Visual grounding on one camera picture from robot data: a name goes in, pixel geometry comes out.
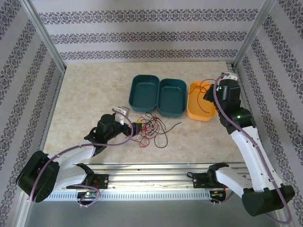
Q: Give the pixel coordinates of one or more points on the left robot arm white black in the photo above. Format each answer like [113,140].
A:
[75,153]

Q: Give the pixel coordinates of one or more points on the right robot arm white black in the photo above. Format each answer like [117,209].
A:
[253,163]

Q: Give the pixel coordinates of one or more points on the orange plastic bin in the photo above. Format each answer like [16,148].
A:
[201,116]

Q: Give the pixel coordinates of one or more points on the teal plastic bin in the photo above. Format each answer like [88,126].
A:
[171,99]
[142,94]

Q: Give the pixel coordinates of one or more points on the small controller board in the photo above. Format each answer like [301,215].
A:
[217,193]
[87,195]

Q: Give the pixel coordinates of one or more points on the aluminium mounting rail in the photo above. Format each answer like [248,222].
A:
[151,179]

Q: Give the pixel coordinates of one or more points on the aluminium frame post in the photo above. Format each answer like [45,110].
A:
[255,30]
[45,30]

